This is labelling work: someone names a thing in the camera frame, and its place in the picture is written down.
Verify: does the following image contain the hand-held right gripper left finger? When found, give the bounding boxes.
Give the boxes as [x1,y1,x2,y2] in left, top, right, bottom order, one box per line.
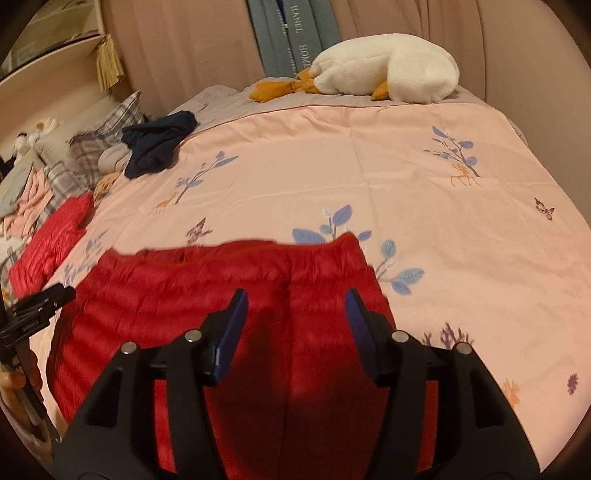
[55,288,250,480]

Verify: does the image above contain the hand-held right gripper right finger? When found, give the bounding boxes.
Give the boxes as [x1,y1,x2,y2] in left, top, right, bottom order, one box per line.
[344,288,542,480]

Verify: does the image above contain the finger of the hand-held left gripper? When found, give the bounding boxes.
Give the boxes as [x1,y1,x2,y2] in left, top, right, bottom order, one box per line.
[11,283,77,319]

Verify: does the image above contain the red down jacket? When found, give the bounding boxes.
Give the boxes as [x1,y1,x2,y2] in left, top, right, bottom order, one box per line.
[8,193,96,302]
[46,232,439,480]

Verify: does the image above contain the pink clothes pile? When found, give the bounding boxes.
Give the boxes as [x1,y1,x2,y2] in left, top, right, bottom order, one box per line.
[0,170,57,238]

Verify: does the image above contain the pink printed bedsheet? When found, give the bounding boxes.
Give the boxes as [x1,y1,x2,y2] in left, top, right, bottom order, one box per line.
[0,100,591,480]

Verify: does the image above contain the plaid pillow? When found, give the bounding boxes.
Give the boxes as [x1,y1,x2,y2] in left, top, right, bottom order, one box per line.
[44,90,145,197]

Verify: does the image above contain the small plush toys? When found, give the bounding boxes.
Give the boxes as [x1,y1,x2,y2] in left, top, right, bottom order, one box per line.
[11,117,61,151]

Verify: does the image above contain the navy garment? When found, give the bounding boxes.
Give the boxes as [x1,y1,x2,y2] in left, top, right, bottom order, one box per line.
[121,111,200,181]

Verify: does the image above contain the yellow tassel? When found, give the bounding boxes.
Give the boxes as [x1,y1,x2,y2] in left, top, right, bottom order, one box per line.
[95,36,126,92]

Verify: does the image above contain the cream shelf unit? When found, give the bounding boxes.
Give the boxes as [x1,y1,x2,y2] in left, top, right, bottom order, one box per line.
[0,0,118,151]

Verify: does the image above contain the white goose plush toy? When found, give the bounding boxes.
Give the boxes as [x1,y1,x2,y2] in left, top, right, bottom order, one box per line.
[249,33,461,103]

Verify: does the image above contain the beige curtain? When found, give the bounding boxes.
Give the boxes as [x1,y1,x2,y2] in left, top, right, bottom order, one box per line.
[102,0,550,108]

